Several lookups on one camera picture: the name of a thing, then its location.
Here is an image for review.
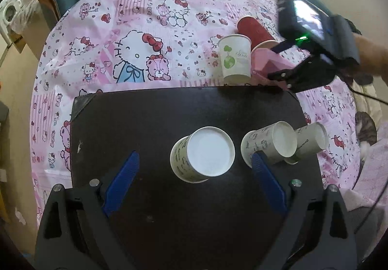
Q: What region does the white green-leaf paper cup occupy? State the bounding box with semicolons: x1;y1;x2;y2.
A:
218;34;251;85

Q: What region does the Hello Kitty paper cup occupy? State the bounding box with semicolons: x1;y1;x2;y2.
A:
241;121;297;167

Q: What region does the white green-print paper cup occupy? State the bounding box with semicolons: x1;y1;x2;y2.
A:
285;122;329;165

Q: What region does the cream floral paper cup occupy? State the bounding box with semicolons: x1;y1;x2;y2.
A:
170;126;235;183

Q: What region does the dark red ribbed cup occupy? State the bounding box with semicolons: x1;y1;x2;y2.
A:
237;16;278;51

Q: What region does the pink faceted cup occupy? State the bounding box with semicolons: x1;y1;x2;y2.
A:
251;48;295;87

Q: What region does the person's right hand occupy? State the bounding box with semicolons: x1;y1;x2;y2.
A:
354;34;388;83

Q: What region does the dark clothes pile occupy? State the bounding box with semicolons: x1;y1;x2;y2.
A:
353;74;373;86

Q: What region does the black square board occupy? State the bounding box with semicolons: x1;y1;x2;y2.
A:
70;86;306;269

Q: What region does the pink Hello Kitty bedsheet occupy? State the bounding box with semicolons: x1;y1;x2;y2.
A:
28;0;362;228

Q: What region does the white washing machine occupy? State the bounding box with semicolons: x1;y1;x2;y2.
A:
0;0;22;48

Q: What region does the black cable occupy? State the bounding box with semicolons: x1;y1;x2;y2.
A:
340;74;388;234

